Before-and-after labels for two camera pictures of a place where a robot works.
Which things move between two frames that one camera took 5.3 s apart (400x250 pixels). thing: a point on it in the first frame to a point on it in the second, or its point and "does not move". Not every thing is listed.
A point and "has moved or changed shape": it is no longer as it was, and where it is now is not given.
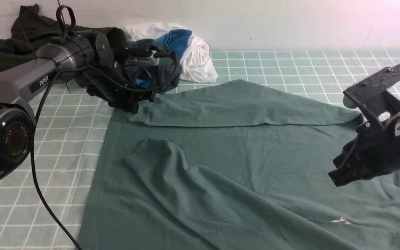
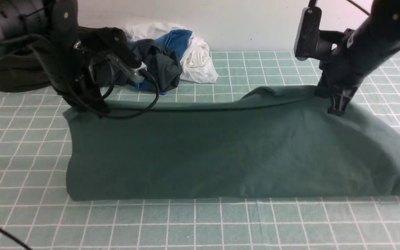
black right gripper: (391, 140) to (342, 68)
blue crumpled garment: (175, 40) does not move
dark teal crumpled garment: (163, 76) does not move
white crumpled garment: (197, 65) does not move
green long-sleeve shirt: (236, 166) has moved or changed shape
